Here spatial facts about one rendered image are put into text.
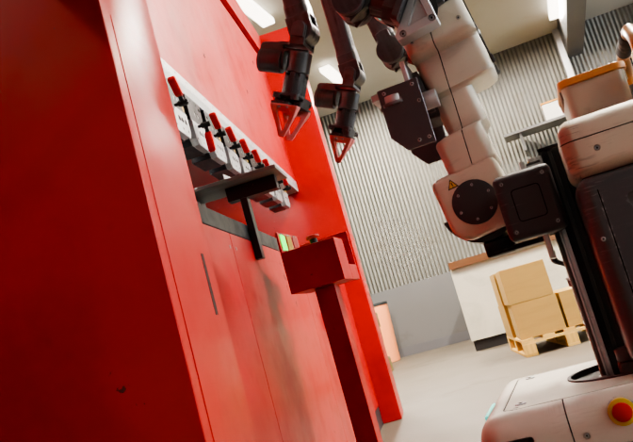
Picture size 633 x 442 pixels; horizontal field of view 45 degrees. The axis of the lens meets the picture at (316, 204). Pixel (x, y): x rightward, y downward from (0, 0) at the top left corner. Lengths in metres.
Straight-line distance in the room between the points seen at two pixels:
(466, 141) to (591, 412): 0.65
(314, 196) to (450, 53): 2.53
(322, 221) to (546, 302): 2.12
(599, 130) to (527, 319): 4.23
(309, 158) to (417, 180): 6.04
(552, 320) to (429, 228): 4.67
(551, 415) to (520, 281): 4.21
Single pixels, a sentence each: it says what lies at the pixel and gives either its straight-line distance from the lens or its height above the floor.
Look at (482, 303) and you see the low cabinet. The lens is 7.72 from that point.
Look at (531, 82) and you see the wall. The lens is 10.37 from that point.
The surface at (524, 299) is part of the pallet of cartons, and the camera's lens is 5.80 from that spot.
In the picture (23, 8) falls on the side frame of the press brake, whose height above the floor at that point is 1.09.
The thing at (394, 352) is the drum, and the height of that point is 0.11.
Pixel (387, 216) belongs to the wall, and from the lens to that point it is 10.37.
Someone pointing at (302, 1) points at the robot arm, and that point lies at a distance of 1.85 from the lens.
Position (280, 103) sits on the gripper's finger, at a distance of 1.78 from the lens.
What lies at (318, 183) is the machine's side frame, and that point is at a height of 1.35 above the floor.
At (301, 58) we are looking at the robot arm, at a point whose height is 1.15.
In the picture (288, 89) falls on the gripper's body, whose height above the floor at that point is 1.09.
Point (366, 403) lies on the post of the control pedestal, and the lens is 2.20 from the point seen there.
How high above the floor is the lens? 0.52
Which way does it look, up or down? 10 degrees up
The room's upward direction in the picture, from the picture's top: 16 degrees counter-clockwise
